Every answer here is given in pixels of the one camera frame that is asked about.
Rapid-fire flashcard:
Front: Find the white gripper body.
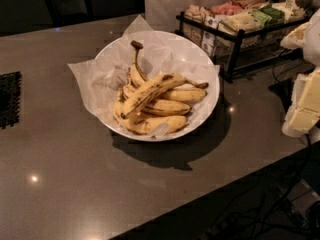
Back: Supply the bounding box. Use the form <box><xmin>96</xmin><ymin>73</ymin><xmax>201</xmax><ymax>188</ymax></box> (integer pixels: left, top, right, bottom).
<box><xmin>280</xmin><ymin>9</ymin><xmax>320</xmax><ymax>67</ymax></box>

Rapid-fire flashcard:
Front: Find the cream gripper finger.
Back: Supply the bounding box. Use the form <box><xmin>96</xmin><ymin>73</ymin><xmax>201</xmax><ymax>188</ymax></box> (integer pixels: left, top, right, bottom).
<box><xmin>282</xmin><ymin>77</ymin><xmax>320</xmax><ymax>138</ymax></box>
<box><xmin>297</xmin><ymin>68</ymin><xmax>320</xmax><ymax>114</ymax></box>

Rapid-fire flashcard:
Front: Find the spotted yellow banana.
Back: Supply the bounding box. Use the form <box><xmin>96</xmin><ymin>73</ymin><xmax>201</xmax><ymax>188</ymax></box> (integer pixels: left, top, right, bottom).
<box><xmin>121</xmin><ymin>73</ymin><xmax>209</xmax><ymax>119</ymax></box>

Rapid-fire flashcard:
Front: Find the right yellow banana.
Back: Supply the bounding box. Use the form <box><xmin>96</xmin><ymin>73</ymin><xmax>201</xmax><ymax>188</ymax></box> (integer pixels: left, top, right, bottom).
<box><xmin>160</xmin><ymin>88</ymin><xmax>207</xmax><ymax>103</ymax></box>

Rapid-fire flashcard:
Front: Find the middle yellow banana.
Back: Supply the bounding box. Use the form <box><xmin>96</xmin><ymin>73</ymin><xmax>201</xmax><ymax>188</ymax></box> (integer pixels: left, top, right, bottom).
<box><xmin>143</xmin><ymin>99</ymin><xmax>191</xmax><ymax>116</ymax></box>

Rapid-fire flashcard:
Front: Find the white bowl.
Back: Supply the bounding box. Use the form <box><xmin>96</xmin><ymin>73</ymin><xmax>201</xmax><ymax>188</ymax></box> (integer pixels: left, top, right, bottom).
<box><xmin>91</xmin><ymin>30</ymin><xmax>221</xmax><ymax>143</ymax></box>

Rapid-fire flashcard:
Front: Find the upright stem yellow banana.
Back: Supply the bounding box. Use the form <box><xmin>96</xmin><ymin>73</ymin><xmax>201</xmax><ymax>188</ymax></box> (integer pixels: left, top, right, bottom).
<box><xmin>129</xmin><ymin>40</ymin><xmax>147</xmax><ymax>88</ymax></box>

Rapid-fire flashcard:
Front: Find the black power adapter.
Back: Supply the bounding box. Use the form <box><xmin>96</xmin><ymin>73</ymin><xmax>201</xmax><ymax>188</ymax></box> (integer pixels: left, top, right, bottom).
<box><xmin>268</xmin><ymin>79</ymin><xmax>294</xmax><ymax>111</ymax></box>

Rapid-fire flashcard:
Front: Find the green snack packet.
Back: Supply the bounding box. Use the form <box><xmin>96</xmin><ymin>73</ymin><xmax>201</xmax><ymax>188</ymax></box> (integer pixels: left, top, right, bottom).
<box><xmin>251</xmin><ymin>5</ymin><xmax>285</xmax><ymax>28</ymax></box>

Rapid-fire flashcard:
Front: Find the cream snack packets stack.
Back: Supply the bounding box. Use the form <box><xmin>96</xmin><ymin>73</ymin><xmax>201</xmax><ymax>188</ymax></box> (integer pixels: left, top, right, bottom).
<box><xmin>221</xmin><ymin>11</ymin><xmax>262</xmax><ymax>32</ymax></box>

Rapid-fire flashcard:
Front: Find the pink snack packet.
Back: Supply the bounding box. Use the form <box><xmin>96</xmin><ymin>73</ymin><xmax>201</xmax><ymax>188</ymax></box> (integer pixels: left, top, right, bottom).
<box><xmin>211</xmin><ymin>2</ymin><xmax>243</xmax><ymax>15</ymax></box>

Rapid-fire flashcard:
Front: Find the white paper liner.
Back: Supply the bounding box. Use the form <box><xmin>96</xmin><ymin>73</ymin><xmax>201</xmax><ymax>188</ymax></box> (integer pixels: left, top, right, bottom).
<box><xmin>70</xmin><ymin>17</ymin><xmax>220</xmax><ymax>142</ymax></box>

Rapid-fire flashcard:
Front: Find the dark appliance in background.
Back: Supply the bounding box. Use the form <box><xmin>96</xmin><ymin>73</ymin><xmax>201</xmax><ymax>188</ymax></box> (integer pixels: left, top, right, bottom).
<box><xmin>44</xmin><ymin>0</ymin><xmax>94</xmax><ymax>27</ymax></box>

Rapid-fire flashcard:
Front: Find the black mesh mat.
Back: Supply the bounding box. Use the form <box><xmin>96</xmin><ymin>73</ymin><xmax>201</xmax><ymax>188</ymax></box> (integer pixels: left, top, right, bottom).
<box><xmin>0</xmin><ymin>71</ymin><xmax>22</xmax><ymax>129</ymax></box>

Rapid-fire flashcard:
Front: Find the black wire snack rack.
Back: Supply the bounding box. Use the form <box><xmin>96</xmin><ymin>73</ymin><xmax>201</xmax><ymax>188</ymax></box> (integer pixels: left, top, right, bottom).
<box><xmin>175</xmin><ymin>12</ymin><xmax>307</xmax><ymax>83</ymax></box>

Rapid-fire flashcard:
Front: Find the black power cable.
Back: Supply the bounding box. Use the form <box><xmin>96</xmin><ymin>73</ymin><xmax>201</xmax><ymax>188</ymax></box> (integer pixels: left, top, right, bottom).
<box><xmin>199</xmin><ymin>48</ymin><xmax>320</xmax><ymax>240</ymax></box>

